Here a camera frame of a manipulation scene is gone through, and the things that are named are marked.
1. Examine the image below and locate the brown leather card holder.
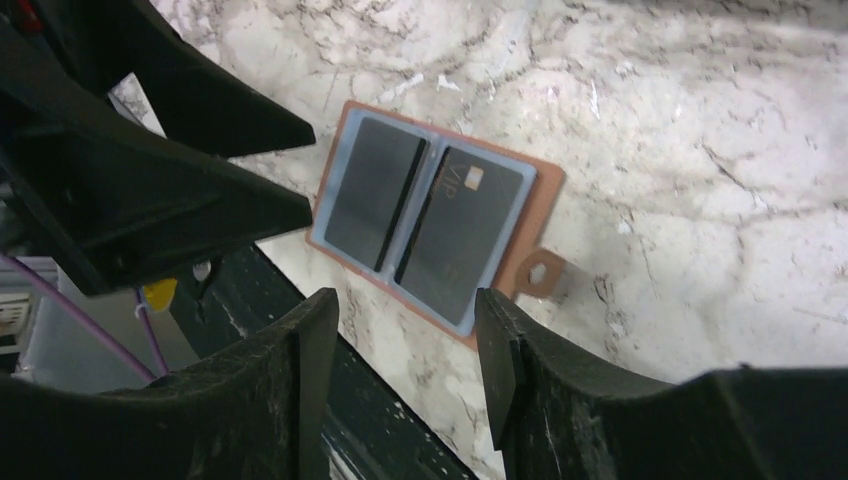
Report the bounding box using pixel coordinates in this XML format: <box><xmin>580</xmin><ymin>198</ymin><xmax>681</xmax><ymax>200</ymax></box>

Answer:
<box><xmin>307</xmin><ymin>101</ymin><xmax>565</xmax><ymax>347</ymax></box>

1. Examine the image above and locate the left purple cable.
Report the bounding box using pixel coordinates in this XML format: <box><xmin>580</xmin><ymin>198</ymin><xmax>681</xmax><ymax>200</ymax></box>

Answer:
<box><xmin>0</xmin><ymin>254</ymin><xmax>170</xmax><ymax>386</ymax></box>

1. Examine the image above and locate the black VIP card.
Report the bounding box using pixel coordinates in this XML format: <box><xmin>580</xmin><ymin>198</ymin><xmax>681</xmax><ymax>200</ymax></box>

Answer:
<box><xmin>394</xmin><ymin>146</ymin><xmax>536</xmax><ymax>337</ymax></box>

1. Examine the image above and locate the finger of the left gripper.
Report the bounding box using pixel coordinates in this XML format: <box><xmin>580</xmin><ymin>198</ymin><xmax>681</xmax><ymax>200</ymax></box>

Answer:
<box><xmin>1</xmin><ymin>13</ymin><xmax>312</xmax><ymax>295</ymax></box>
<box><xmin>39</xmin><ymin>0</ymin><xmax>316</xmax><ymax>157</ymax></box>

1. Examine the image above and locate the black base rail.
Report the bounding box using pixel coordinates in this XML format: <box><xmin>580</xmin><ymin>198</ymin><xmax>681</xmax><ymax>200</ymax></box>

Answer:
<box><xmin>170</xmin><ymin>246</ymin><xmax>473</xmax><ymax>479</ymax></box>

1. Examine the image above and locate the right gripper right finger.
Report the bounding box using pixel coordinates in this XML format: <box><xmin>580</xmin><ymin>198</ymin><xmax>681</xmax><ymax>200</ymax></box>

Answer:
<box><xmin>475</xmin><ymin>289</ymin><xmax>847</xmax><ymax>479</ymax></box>

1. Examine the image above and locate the black magnetic stripe card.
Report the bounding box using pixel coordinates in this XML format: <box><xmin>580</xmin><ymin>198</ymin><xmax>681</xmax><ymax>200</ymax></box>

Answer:
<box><xmin>324</xmin><ymin>118</ymin><xmax>428</xmax><ymax>271</ymax></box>

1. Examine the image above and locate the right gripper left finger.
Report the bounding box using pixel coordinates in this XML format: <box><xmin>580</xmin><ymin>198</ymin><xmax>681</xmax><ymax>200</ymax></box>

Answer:
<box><xmin>1</xmin><ymin>288</ymin><xmax>339</xmax><ymax>479</ymax></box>

